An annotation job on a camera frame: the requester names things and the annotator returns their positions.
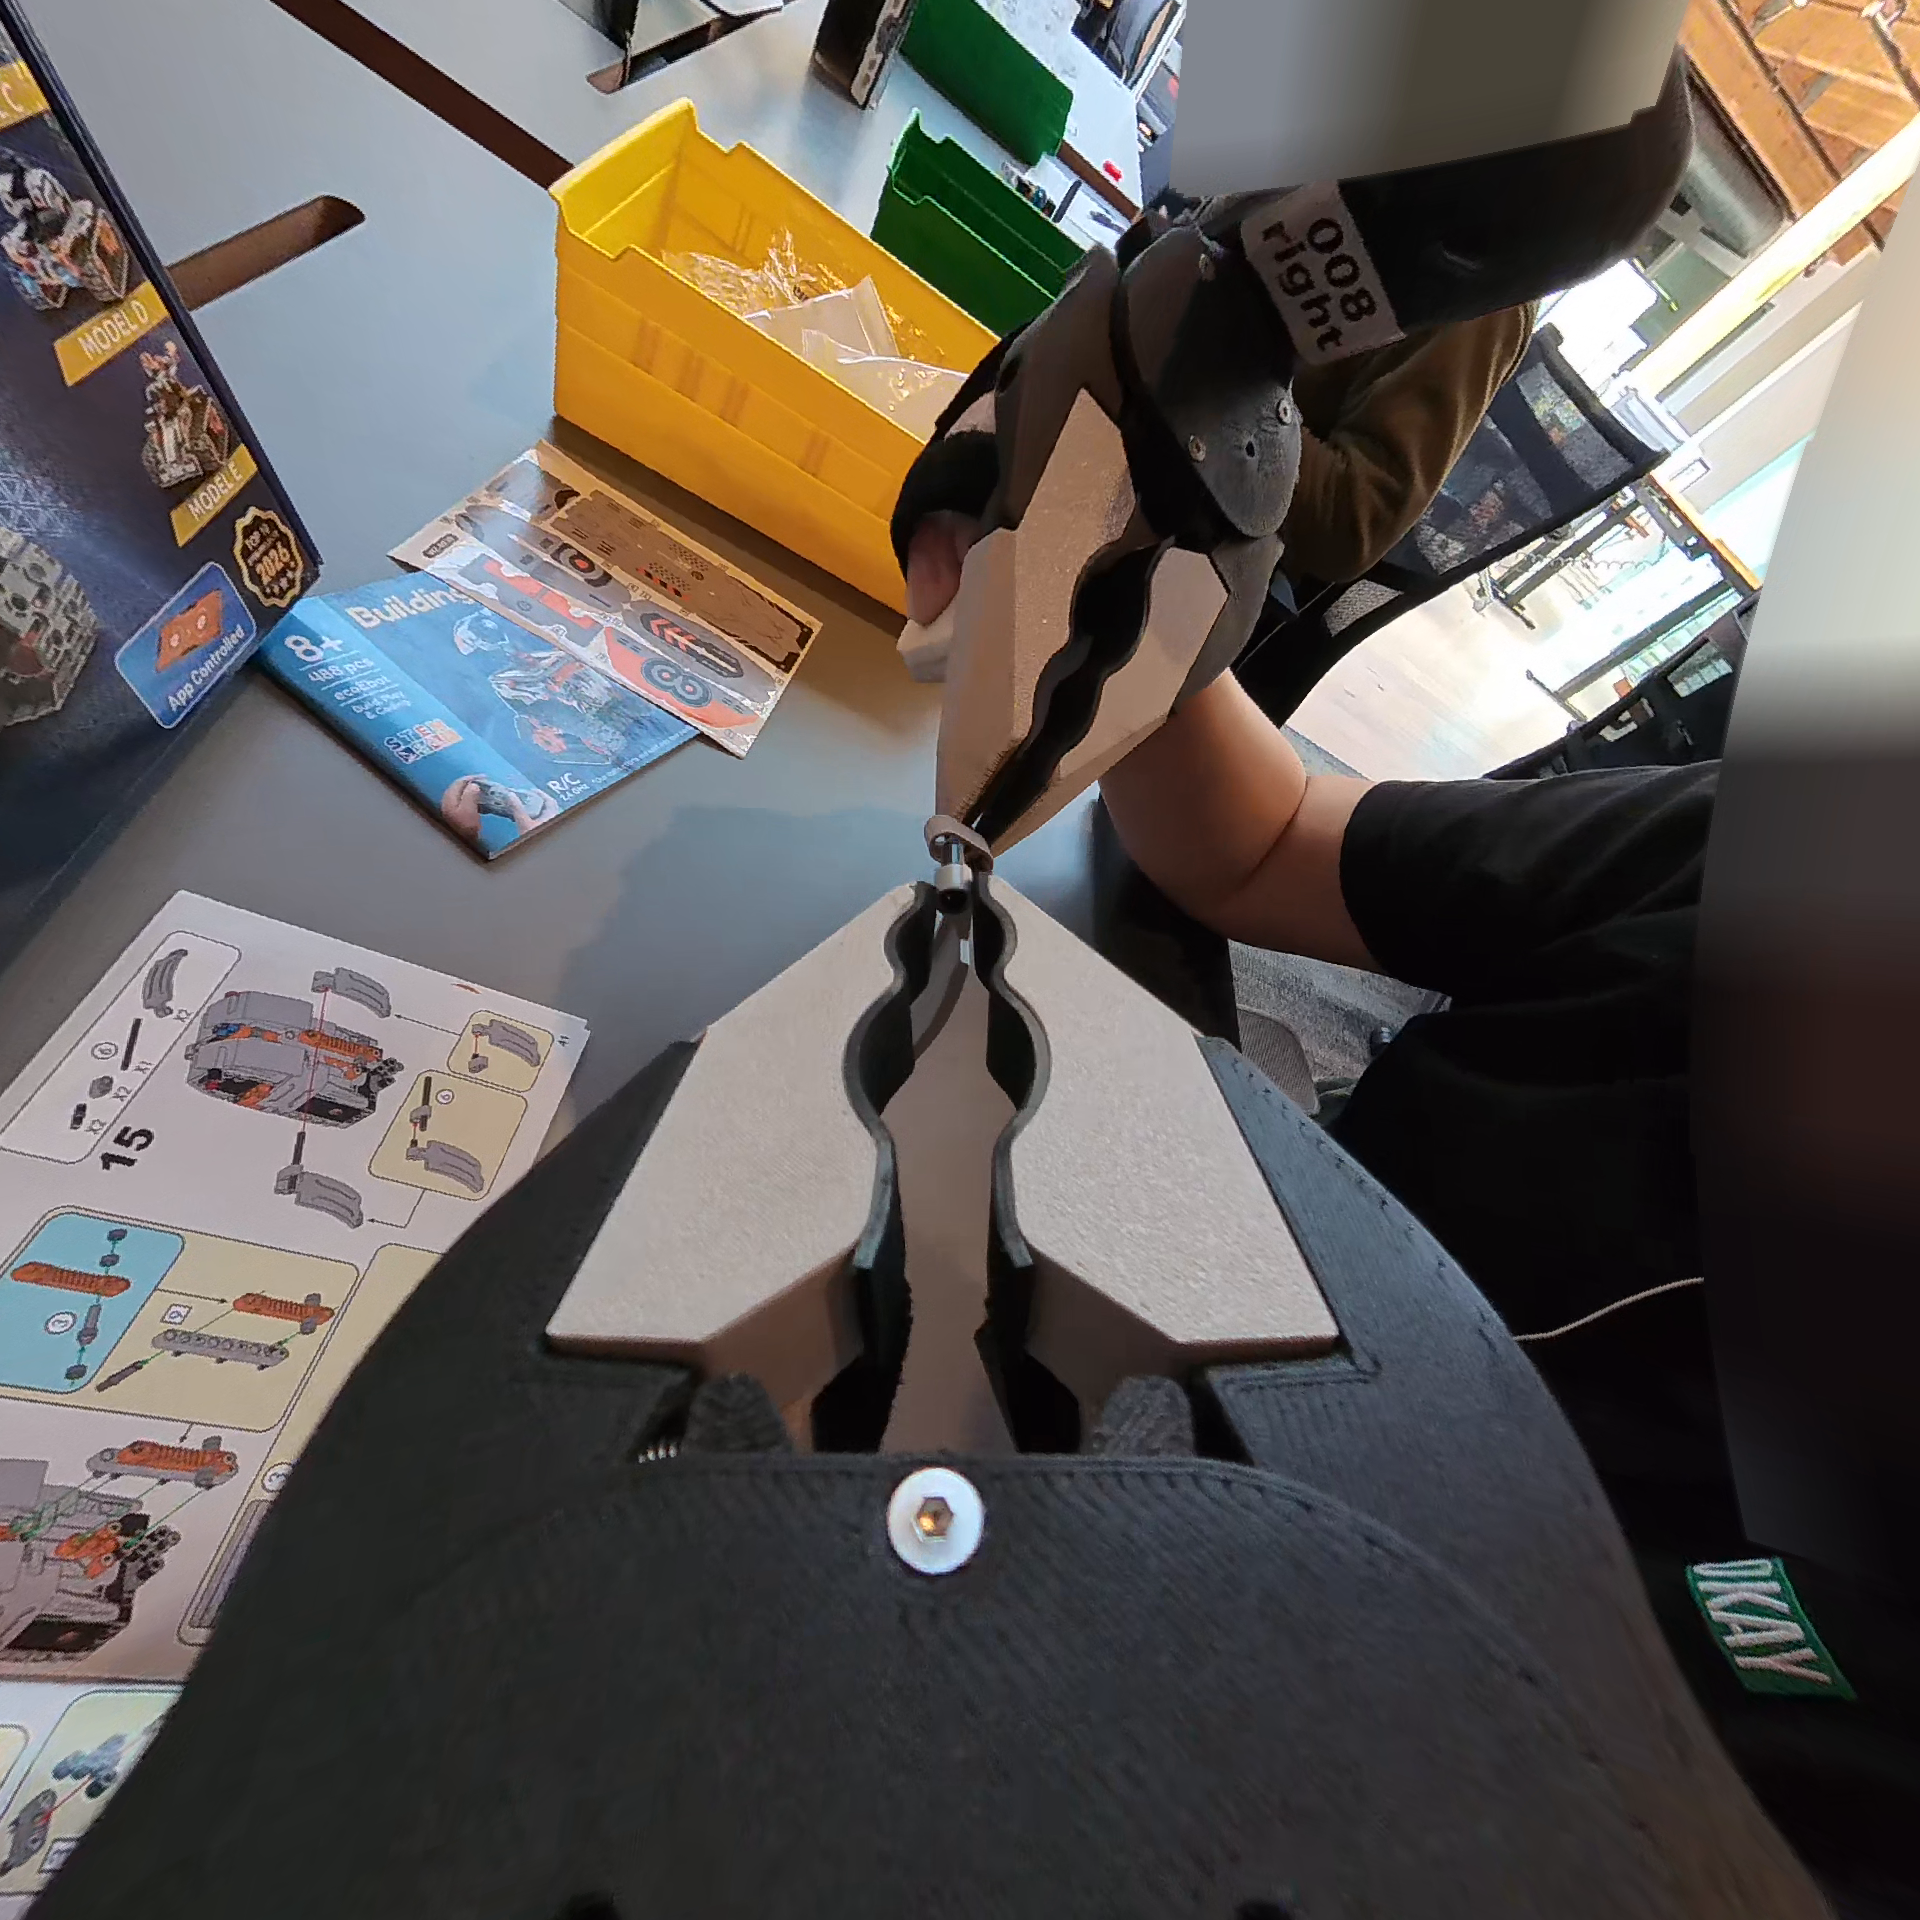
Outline blue booklet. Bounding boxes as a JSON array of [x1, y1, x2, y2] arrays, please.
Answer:
[[258, 573, 710, 862]]

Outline yellow storage bin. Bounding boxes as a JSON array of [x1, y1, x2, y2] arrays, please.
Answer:
[[548, 99, 998, 616]]

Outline olive brown cloth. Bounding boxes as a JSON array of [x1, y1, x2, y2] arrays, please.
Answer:
[[1282, 299, 1537, 589]]

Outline clear plastic bags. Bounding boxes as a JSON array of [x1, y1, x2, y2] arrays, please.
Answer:
[[659, 226, 993, 439]]

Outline white instruction sheet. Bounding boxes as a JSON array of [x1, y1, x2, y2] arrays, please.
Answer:
[[0, 887, 591, 1900]]

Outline green storage bin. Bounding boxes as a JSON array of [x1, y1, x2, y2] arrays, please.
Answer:
[[868, 111, 1090, 299], [903, 0, 1078, 164]]

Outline person's right hand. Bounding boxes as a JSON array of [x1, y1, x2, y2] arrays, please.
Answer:
[[898, 507, 998, 622]]

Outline blue robot kit box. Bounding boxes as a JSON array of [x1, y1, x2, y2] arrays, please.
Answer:
[[0, 15, 322, 963]]

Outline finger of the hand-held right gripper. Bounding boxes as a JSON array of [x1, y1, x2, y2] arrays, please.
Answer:
[[978, 536, 1282, 856], [934, 391, 1156, 833]]

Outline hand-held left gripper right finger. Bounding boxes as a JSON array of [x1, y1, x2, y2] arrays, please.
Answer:
[[960, 878, 1342, 1451]]

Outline person in black shirt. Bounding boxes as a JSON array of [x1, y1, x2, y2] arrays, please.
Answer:
[[1320, 758, 1920, 1920]]

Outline thin white cable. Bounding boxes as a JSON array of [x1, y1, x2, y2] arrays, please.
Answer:
[[1509, 1273, 1706, 1344]]

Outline person's right forearm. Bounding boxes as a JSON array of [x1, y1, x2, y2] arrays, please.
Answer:
[[1100, 666, 1451, 998]]

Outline black mesh office chair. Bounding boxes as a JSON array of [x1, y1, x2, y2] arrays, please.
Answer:
[[1245, 324, 1668, 723]]

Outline grey chair seat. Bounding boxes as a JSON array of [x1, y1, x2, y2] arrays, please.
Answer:
[[1230, 944, 1451, 1120]]

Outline dark brown carton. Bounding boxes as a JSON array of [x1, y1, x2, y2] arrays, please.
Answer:
[[809, 0, 918, 107]]

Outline grey desk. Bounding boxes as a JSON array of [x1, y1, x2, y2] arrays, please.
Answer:
[[0, 0, 1255, 1502], [315, 0, 1190, 263]]

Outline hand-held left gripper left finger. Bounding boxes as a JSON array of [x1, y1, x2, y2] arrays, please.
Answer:
[[543, 881, 931, 1451]]

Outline sticker sheet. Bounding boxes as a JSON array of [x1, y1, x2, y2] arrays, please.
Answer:
[[390, 440, 823, 758]]

